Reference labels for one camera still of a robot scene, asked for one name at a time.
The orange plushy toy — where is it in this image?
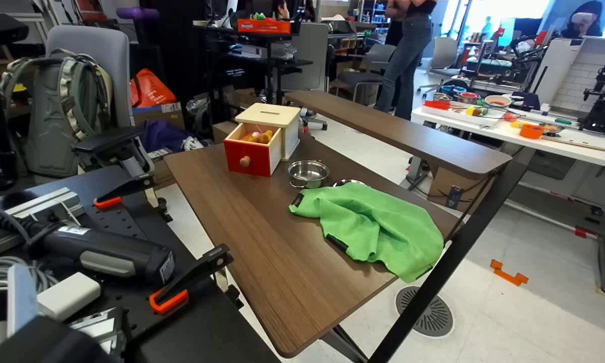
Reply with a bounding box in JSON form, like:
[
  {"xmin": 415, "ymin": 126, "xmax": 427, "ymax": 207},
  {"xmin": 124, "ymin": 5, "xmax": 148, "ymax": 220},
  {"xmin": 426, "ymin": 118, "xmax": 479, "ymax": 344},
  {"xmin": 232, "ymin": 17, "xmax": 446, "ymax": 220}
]
[{"xmin": 240, "ymin": 129, "xmax": 274, "ymax": 144}]

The red wooden drawer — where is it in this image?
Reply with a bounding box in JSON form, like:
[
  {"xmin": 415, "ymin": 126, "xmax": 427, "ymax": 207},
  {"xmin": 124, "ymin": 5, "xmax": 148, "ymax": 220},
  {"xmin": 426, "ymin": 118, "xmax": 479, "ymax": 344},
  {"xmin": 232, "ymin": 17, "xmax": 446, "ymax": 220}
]
[{"xmin": 225, "ymin": 124, "xmax": 283, "ymax": 178}]

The small metal bowl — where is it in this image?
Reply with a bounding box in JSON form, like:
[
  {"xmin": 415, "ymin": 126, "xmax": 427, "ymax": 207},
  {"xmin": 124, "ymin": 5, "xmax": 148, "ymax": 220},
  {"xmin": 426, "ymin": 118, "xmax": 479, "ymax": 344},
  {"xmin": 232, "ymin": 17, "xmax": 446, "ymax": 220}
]
[{"xmin": 288, "ymin": 160, "xmax": 330, "ymax": 188}]

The green cloth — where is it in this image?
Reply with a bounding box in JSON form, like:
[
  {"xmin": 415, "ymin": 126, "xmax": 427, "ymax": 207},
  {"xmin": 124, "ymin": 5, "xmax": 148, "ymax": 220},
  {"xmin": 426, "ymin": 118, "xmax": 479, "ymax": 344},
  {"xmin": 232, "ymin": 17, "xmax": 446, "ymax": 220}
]
[{"xmin": 288, "ymin": 181, "xmax": 446, "ymax": 283}]

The red tray on shelf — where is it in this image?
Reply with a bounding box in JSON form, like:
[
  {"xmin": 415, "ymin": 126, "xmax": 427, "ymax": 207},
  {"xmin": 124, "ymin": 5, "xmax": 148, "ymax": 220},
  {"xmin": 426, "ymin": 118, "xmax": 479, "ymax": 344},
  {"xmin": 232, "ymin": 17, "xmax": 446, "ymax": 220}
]
[{"xmin": 238, "ymin": 19, "xmax": 290, "ymax": 36}]

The black clamp orange tip front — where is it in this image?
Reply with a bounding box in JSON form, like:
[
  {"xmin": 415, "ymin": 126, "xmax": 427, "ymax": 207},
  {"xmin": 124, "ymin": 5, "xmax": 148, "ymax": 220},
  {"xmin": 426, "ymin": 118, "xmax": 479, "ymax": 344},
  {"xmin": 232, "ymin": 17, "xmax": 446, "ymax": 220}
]
[{"xmin": 128, "ymin": 245, "xmax": 234, "ymax": 344}]

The black clamp orange tip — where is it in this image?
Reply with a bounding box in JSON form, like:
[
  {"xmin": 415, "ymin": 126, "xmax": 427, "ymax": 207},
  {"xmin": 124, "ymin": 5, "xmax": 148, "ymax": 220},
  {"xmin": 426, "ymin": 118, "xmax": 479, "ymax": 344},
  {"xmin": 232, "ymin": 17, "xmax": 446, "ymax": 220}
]
[
  {"xmin": 93, "ymin": 175, "xmax": 153, "ymax": 212},
  {"xmin": 128, "ymin": 245, "xmax": 234, "ymax": 344}
]

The orange bag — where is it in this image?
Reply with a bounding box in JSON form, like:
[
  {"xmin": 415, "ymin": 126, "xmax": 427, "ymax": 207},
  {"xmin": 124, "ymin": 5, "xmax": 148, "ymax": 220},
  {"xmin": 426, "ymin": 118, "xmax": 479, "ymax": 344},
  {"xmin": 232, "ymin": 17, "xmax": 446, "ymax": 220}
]
[{"xmin": 130, "ymin": 69, "xmax": 175, "ymax": 108}]

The black clamp orange tip rear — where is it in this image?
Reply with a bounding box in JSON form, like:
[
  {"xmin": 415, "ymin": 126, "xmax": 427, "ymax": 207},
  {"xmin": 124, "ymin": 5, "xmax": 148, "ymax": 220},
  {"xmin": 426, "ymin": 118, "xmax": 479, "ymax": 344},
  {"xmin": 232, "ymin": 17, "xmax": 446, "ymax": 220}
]
[{"xmin": 93, "ymin": 175, "xmax": 153, "ymax": 212}]

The standing person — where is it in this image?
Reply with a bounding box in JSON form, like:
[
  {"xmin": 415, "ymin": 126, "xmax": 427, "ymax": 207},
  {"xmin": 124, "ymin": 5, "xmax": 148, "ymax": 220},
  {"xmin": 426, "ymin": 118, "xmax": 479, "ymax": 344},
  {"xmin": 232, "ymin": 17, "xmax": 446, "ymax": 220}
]
[{"xmin": 376, "ymin": 0, "xmax": 438, "ymax": 120}]

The round floor drain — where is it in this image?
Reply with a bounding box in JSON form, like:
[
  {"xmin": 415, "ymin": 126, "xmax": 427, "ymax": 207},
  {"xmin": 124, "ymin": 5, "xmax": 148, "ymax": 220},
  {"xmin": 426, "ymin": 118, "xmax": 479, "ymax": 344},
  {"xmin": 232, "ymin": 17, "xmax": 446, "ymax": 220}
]
[{"xmin": 396, "ymin": 286, "xmax": 456, "ymax": 339}]

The black table leg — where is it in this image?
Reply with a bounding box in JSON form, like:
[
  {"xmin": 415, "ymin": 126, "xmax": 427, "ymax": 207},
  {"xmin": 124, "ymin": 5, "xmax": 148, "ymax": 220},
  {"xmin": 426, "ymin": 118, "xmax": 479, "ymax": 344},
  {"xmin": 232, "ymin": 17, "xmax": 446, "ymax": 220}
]
[{"xmin": 370, "ymin": 147, "xmax": 534, "ymax": 363}]

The black handheld device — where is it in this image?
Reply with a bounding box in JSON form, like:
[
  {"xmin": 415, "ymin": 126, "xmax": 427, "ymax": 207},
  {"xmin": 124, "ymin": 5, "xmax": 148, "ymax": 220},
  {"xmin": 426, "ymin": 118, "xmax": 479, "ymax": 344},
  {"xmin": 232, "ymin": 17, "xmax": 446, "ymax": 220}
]
[{"xmin": 0, "ymin": 216, "xmax": 175, "ymax": 285}]

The grey office chair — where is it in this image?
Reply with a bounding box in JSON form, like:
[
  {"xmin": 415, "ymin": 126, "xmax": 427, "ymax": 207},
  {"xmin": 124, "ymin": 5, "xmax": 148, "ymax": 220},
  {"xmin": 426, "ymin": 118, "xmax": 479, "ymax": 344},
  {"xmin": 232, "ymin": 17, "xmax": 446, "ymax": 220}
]
[{"xmin": 44, "ymin": 24, "xmax": 157, "ymax": 178}]

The white cluttered side table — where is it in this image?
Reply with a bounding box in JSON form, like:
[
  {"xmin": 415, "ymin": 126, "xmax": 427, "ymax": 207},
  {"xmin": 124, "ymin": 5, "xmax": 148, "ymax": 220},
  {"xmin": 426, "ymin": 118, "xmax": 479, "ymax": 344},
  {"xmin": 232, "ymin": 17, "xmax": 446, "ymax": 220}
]
[{"xmin": 412, "ymin": 106, "xmax": 605, "ymax": 167}]

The grey backpack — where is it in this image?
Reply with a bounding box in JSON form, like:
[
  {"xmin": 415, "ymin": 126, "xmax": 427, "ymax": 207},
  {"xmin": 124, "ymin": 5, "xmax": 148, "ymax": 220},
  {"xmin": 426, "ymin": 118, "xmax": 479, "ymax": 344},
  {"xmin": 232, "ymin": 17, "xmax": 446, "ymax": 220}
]
[{"xmin": 0, "ymin": 48, "xmax": 115, "ymax": 178}]

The white power adapter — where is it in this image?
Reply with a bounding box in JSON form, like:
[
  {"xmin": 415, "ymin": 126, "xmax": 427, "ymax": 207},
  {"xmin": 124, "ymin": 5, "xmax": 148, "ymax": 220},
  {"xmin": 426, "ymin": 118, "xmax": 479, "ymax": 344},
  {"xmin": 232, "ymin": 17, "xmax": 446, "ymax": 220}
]
[{"xmin": 37, "ymin": 272, "xmax": 102, "ymax": 321}]

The orange floor bracket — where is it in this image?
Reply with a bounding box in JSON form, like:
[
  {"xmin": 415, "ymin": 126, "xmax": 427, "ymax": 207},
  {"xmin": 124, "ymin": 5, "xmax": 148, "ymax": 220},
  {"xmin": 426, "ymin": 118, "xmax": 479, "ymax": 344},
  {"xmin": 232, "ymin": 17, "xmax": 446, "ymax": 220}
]
[{"xmin": 490, "ymin": 261, "xmax": 529, "ymax": 286}]

